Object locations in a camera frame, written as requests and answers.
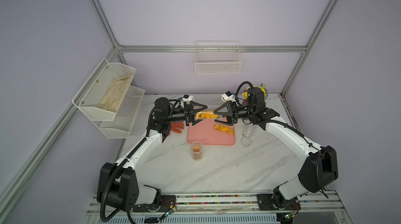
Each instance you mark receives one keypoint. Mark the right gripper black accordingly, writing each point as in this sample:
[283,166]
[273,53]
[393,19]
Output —
[233,112]

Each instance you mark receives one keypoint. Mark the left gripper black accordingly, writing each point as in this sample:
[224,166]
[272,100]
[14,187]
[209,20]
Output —
[188,113]

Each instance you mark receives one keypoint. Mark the clear jar front cookies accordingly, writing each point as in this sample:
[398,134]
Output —
[206,114]

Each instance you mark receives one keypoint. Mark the clear jar with cookies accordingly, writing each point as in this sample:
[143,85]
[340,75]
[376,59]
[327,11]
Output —
[247,134]

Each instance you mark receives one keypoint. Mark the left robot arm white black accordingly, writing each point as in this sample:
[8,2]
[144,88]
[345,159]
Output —
[118,187]

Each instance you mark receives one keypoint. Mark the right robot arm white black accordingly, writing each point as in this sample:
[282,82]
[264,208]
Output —
[319,164]

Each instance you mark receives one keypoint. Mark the clear jar with pretzels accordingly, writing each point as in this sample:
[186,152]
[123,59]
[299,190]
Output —
[197,150]

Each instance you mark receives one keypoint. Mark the orange cookie pile on tray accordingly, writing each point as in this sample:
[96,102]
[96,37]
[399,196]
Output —
[224,128]

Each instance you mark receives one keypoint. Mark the red rubber glove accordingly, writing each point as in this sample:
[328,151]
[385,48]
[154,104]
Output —
[177,127]

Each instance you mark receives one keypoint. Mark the pink plastic tray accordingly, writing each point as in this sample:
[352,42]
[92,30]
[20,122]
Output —
[204,132]

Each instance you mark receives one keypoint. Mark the yellow sunflower bouquet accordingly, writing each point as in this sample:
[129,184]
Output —
[261,88]

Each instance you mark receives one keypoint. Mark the lower white mesh shelf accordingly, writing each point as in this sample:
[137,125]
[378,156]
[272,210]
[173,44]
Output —
[124,120]

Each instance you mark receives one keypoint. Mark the white mesh shelf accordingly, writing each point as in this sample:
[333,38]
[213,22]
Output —
[91,98]
[124,120]

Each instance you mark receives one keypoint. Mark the beige cloth in shelf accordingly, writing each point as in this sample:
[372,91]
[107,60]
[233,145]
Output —
[115,93]

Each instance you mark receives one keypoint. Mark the upper white mesh shelf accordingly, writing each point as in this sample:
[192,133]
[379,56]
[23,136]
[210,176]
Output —
[91,98]

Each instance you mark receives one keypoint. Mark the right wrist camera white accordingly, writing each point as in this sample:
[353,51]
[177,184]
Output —
[228,96]

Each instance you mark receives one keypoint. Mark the white wire wall basket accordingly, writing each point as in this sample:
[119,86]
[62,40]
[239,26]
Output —
[217,57]

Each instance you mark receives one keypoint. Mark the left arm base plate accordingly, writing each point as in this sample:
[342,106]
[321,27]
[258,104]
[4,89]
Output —
[161,204]

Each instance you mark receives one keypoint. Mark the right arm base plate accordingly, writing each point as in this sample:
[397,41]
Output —
[266,202]

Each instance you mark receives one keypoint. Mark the aluminium mounting rail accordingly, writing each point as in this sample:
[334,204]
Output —
[244,202]

